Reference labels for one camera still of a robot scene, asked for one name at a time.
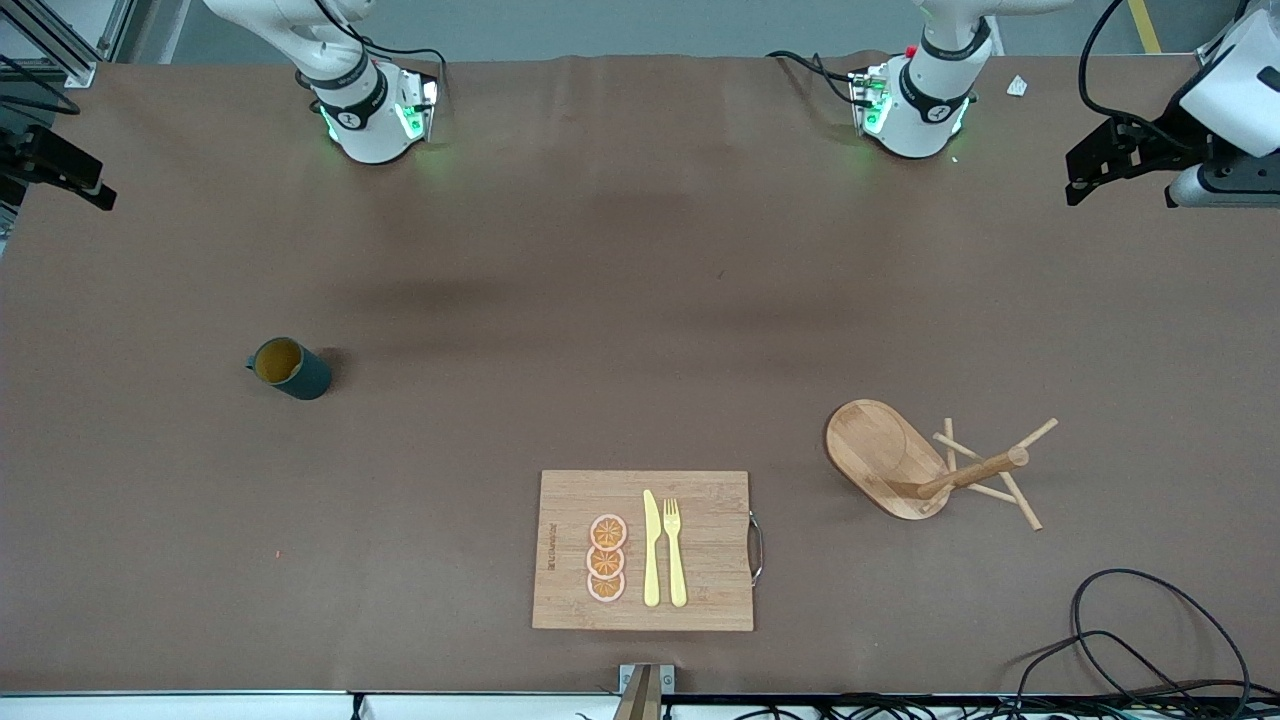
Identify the metal bracket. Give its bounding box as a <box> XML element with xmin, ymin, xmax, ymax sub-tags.
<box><xmin>612</xmin><ymin>663</ymin><xmax>676</xmax><ymax>720</ymax></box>

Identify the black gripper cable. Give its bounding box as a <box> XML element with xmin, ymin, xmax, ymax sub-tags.
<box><xmin>1077</xmin><ymin>0</ymin><xmax>1201</xmax><ymax>136</ymax></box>
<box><xmin>0</xmin><ymin>55</ymin><xmax>81</xmax><ymax>116</ymax></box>

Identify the dark green mug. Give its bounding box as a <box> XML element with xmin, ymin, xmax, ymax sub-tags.
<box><xmin>246</xmin><ymin>337</ymin><xmax>333</xmax><ymax>401</ymax></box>

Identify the wooden mug rack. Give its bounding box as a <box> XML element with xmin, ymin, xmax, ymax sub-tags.
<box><xmin>824</xmin><ymin>399</ymin><xmax>1059</xmax><ymax>532</ymax></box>

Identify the brown table cover mat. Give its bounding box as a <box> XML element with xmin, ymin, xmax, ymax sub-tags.
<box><xmin>0</xmin><ymin>50</ymin><xmax>1280</xmax><ymax>696</ymax></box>

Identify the yellow plastic fork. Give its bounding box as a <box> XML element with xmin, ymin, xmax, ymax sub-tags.
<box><xmin>663</xmin><ymin>498</ymin><xmax>689</xmax><ymax>608</ymax></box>

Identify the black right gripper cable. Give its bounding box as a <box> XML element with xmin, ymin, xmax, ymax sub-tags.
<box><xmin>0</xmin><ymin>55</ymin><xmax>81</xmax><ymax>116</ymax></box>

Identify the wooden cutting board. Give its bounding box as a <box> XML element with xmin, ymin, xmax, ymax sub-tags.
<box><xmin>532</xmin><ymin>470</ymin><xmax>766</xmax><ymax>632</ymax></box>

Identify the aluminium frame profile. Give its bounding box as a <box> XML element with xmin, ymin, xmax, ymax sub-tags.
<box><xmin>0</xmin><ymin>0</ymin><xmax>136</xmax><ymax>89</ymax></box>
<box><xmin>1195</xmin><ymin>20</ymin><xmax>1251</xmax><ymax>77</ymax></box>

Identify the black arm base cable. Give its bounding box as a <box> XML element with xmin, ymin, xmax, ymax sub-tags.
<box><xmin>768</xmin><ymin>50</ymin><xmax>861</xmax><ymax>106</ymax></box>
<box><xmin>300</xmin><ymin>0</ymin><xmax>448</xmax><ymax>101</ymax></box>

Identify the black looped cable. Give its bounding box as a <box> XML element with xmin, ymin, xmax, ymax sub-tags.
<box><xmin>1072</xmin><ymin>568</ymin><xmax>1253</xmax><ymax>706</ymax></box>
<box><xmin>1015</xmin><ymin>630</ymin><xmax>1181</xmax><ymax>701</ymax></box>

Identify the yellow plastic knife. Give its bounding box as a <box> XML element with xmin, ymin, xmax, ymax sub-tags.
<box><xmin>642</xmin><ymin>489</ymin><xmax>662</xmax><ymax>608</ymax></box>

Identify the black right arm base cable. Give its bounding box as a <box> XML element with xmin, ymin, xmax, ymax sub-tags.
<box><xmin>300</xmin><ymin>0</ymin><xmax>448</xmax><ymax>101</ymax></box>

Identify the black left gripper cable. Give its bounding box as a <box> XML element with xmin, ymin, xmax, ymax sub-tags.
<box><xmin>1077</xmin><ymin>0</ymin><xmax>1201</xmax><ymax>136</ymax></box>

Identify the black left arm base cable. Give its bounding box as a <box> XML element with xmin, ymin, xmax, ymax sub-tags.
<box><xmin>768</xmin><ymin>50</ymin><xmax>861</xmax><ymax>106</ymax></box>

